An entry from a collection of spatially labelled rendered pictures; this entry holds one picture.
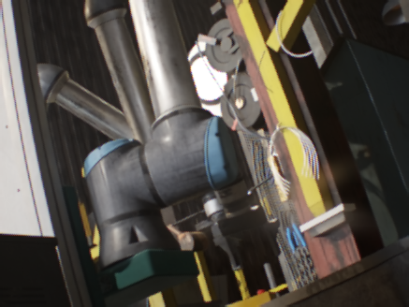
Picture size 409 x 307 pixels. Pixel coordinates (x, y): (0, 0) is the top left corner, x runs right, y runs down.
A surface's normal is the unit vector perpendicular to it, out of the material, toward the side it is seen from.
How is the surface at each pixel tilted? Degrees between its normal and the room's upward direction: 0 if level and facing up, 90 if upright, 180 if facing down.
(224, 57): 90
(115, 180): 93
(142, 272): 90
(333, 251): 90
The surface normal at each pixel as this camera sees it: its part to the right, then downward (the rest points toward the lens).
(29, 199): -0.60, -0.11
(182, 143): -0.29, -0.42
